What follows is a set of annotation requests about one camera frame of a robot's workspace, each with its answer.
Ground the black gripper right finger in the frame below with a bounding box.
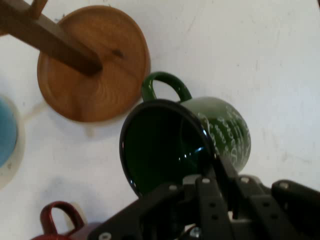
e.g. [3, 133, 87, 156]
[215, 155, 320, 240]

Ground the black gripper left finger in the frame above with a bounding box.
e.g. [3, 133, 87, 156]
[86, 174, 234, 240]

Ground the green enamel mug white lettering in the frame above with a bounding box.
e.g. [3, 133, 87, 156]
[119, 71, 252, 199]

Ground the red mug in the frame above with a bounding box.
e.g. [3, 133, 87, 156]
[30, 200, 101, 240]

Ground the brown wooden mug tree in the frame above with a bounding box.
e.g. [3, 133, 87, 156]
[0, 0, 152, 124]

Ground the white bowl blue inside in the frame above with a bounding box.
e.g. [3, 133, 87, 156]
[0, 95, 26, 191]

